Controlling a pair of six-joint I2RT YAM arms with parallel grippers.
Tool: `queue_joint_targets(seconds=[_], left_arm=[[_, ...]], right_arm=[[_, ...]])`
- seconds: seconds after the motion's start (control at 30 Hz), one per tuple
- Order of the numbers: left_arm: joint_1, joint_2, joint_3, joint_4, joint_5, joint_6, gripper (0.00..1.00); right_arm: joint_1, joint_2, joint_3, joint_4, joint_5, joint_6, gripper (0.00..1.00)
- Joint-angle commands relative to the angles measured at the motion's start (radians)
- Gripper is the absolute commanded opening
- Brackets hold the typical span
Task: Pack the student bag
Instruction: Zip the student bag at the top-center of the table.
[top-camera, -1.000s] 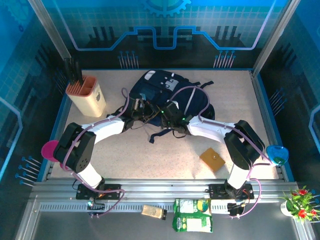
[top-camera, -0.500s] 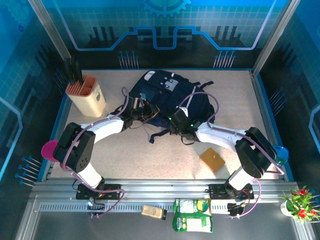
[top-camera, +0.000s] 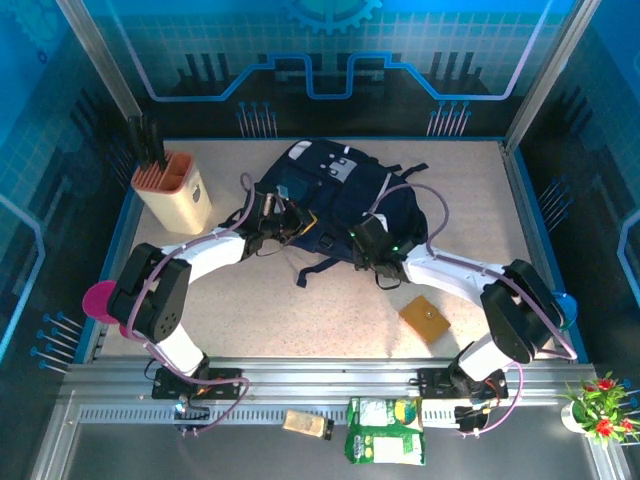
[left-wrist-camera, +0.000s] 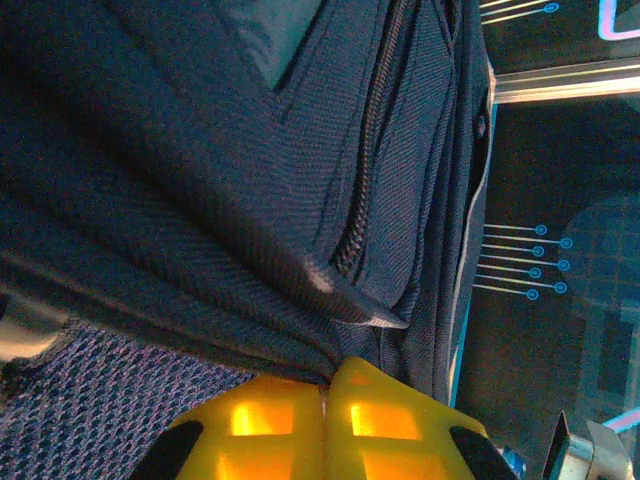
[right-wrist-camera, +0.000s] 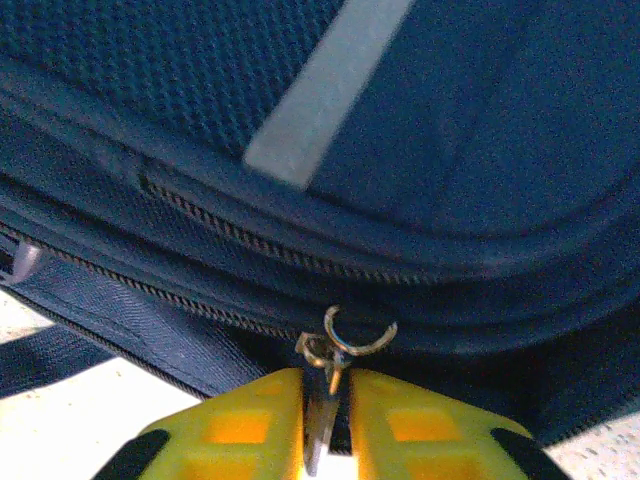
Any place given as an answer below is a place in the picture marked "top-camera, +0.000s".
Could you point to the navy blue backpack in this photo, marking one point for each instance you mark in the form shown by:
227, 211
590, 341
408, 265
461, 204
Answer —
350, 195

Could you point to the green white snack bag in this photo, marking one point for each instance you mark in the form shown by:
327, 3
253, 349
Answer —
380, 412
390, 447

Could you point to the brown leather wallet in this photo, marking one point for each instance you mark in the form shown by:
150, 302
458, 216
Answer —
425, 320

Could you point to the beige orange utensil holder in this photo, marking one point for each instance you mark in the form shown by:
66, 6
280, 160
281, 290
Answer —
175, 205

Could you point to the blue plastic goblet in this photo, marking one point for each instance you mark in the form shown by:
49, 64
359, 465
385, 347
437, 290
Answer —
566, 310

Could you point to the beige food packet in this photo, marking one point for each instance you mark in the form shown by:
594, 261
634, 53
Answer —
305, 424

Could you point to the magenta plastic goblet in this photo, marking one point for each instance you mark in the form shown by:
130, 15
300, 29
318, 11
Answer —
97, 300

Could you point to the potted red flower plant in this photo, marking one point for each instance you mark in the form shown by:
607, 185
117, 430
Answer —
600, 410

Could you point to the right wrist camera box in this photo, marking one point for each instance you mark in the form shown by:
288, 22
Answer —
372, 235

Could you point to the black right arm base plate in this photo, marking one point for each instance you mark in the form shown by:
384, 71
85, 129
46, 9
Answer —
432, 382

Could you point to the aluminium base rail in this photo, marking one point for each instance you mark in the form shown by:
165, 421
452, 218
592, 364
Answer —
325, 380

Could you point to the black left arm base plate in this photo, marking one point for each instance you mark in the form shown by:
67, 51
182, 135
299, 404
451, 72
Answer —
225, 382

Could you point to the aluminium frame post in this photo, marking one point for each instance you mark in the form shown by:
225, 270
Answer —
550, 65
100, 60

